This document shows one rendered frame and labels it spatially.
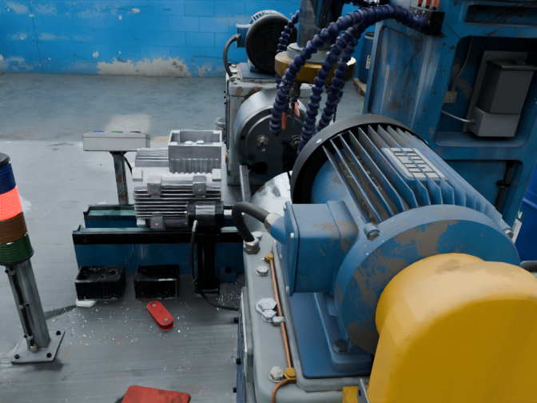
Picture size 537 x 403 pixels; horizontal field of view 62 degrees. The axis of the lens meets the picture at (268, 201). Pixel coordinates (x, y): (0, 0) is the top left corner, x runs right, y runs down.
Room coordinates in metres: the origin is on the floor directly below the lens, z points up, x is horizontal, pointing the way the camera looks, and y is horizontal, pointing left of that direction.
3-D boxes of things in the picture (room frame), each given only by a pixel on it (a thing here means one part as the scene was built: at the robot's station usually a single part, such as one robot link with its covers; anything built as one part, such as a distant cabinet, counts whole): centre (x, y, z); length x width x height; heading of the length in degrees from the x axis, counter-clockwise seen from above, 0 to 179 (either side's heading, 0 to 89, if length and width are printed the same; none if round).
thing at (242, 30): (1.64, 0.07, 1.16); 0.33 x 0.26 x 0.42; 7
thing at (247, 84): (1.60, 0.03, 0.99); 0.35 x 0.31 x 0.37; 7
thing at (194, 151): (0.98, 0.18, 1.11); 0.12 x 0.11 x 0.07; 97
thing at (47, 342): (0.65, 0.45, 1.01); 0.08 x 0.08 x 0.42; 7
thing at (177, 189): (0.98, 0.22, 1.01); 0.20 x 0.19 x 0.19; 97
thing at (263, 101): (1.36, 0.00, 1.04); 0.37 x 0.25 x 0.25; 7
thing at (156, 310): (0.75, 0.23, 0.81); 0.09 x 0.03 x 0.02; 41
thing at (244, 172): (0.97, 0.06, 1.01); 0.26 x 0.04 x 0.03; 7
